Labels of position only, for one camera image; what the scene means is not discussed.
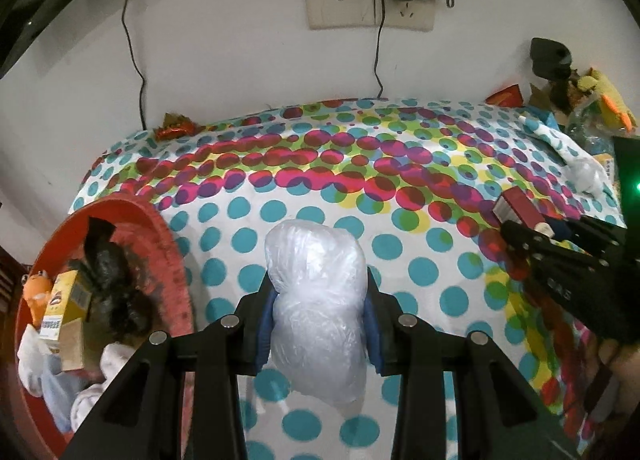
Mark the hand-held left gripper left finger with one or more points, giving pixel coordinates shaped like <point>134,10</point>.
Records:
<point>264,335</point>

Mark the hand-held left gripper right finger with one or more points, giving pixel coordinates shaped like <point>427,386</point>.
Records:
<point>375,335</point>

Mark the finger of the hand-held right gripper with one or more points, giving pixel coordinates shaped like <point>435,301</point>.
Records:
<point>590,232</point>
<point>540,245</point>

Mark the small red box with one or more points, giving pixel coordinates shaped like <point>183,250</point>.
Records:
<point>520,207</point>

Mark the red round tray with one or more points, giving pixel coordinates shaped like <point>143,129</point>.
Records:
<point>170,260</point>

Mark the small black plastic bag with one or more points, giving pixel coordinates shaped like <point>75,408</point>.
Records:
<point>135,315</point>

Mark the white sock ball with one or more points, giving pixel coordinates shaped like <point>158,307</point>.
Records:
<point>116,360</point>

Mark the large black plastic bag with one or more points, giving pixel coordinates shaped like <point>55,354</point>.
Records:
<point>107,260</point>

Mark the brown cardboard box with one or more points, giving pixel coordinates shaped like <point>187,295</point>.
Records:
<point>77,347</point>

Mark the white sock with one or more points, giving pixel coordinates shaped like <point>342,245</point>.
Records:
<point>32,365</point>
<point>87,407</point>

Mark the yellow cardboard box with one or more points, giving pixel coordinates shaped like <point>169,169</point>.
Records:
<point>67,300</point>

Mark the blue-grey sock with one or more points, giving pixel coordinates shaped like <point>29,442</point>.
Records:
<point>57,395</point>

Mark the orange toy dog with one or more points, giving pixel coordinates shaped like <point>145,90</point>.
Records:
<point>36,292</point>

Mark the person's right hand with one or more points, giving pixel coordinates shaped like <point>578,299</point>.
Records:
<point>622,375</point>

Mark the knotted clear plastic bag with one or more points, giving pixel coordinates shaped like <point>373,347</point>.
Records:
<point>587,174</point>

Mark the yellow printed box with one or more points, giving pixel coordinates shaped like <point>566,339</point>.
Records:
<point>606,163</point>

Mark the blue cloth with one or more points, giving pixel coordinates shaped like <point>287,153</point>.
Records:
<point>542,118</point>

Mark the yellow plush toy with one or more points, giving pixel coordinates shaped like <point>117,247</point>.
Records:
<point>612,99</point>

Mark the open cardboard box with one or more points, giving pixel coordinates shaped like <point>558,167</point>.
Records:
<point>542,99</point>

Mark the red packet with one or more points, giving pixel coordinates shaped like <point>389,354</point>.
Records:
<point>506,95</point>

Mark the polka dot tablecloth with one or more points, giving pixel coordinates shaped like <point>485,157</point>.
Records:
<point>350,174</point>

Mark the black clamp stand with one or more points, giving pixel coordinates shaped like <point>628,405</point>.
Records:
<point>550,59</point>

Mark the red gold candy wrapper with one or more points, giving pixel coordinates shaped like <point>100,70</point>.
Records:
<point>175,128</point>

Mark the wooden slatted furniture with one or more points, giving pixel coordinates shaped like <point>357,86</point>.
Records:
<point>10,280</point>

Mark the wall power outlet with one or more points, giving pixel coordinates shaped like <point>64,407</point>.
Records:
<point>407,14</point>

